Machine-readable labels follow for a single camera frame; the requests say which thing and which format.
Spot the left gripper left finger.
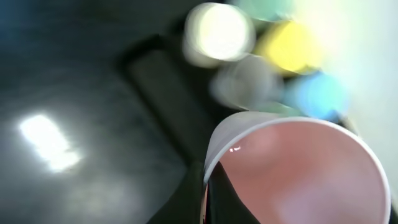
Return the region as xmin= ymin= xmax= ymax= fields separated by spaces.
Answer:
xmin=149 ymin=160 xmax=208 ymax=224

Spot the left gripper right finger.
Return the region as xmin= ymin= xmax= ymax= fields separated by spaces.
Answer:
xmin=206 ymin=161 xmax=261 ymax=224

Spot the pink cup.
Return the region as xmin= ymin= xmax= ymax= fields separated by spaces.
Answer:
xmin=202 ymin=111 xmax=392 ymax=224

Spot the black tray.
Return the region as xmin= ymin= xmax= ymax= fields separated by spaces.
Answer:
xmin=119 ymin=32 xmax=357 ymax=164

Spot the pale green cup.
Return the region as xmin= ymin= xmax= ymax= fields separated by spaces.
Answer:
xmin=210 ymin=55 xmax=301 ymax=116

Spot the blue cup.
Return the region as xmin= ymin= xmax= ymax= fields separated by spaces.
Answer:
xmin=282 ymin=72 xmax=351 ymax=123

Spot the yellow cup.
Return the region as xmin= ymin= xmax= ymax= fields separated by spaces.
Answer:
xmin=253 ymin=20 xmax=326 ymax=78

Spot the white cup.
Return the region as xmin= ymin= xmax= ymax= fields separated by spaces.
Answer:
xmin=182 ymin=2 xmax=256 ymax=68

